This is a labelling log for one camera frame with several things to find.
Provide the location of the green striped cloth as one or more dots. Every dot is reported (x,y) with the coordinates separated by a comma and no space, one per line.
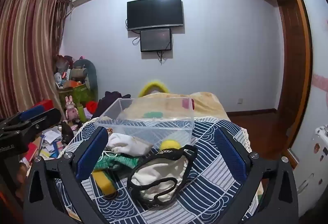
(123,161)

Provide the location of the large wall television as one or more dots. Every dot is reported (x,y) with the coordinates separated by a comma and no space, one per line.
(155,12)

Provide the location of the white cloth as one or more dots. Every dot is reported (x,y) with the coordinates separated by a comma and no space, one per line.
(123,143)

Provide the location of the wall outlet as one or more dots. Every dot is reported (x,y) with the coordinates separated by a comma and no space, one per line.
(240,100)

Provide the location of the red and blue box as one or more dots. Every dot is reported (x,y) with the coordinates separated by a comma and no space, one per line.
(44,104)

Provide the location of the pile of toys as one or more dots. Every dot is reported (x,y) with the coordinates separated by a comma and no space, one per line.
(64,70)

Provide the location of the white pouch with black trim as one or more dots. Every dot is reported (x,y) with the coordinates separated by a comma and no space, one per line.
(164,175)

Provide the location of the small wall monitor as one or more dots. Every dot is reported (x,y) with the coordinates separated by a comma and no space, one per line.
(155,40)

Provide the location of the clear plastic storage box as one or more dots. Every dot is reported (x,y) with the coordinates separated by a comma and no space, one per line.
(153,127)

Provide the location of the blue patterned blanket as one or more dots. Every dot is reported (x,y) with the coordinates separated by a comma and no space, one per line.
(212,188)

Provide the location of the green cardboard box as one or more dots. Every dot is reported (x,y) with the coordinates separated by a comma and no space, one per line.
(82,93)

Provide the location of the pink bunny plush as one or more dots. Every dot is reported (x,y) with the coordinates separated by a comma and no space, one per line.
(70,111)

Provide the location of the pink and red sponge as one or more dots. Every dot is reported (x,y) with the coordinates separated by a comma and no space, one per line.
(185,103)

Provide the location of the black clothing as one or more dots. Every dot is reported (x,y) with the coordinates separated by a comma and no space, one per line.
(107,102)

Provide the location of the striped brown curtain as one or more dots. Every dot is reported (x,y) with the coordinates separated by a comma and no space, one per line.
(28,47)

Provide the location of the yellow fuzzy hoop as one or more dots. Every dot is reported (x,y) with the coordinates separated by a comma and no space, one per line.
(147,84)

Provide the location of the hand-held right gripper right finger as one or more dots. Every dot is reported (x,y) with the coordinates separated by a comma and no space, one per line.
(230,157)

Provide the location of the yellow blanket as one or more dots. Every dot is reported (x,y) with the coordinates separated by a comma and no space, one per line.
(207,102)

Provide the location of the yellow round sponge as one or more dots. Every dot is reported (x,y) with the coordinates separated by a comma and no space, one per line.
(169,144)

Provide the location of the white wall device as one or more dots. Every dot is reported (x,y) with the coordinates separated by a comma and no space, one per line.
(321,134)

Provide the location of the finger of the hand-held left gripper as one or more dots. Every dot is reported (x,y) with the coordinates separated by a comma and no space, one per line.
(50,117)
(33,112)

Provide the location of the yellow rectangular sponge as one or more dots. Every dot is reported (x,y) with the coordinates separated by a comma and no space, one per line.
(102,183)

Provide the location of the white door with stickers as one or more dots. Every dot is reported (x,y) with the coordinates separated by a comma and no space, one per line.
(319,60)

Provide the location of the green sponge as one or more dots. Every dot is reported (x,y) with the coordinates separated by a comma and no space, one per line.
(153,114)

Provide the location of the red plush item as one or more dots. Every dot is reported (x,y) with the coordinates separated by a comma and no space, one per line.
(91,106)

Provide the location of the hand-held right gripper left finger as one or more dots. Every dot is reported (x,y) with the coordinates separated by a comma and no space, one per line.
(91,156)

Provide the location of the black bag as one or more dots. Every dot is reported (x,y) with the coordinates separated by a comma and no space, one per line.
(66,133)

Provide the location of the pile of papers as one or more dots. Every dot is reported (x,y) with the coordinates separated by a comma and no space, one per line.
(48,144)

